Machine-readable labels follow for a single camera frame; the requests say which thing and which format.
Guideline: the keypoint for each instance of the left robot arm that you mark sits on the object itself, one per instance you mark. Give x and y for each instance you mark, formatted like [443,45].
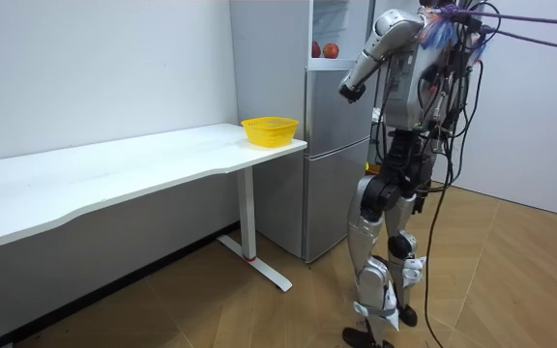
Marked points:
[386,35]

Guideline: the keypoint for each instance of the yellow plastic basket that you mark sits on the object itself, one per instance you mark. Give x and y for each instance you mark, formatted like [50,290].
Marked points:
[270,131]

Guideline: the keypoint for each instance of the grey fridge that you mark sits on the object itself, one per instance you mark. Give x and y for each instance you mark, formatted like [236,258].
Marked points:
[329,125]

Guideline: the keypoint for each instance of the red apple soft toy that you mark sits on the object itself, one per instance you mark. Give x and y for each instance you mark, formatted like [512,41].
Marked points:
[315,49]
[331,50]

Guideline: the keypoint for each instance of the robot legs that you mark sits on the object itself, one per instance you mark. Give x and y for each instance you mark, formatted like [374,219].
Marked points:
[371,285]

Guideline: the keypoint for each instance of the robot body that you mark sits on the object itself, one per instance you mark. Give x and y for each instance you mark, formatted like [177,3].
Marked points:
[404,82]

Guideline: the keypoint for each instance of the white desk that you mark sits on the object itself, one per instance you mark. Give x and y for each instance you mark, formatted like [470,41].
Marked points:
[114,164]

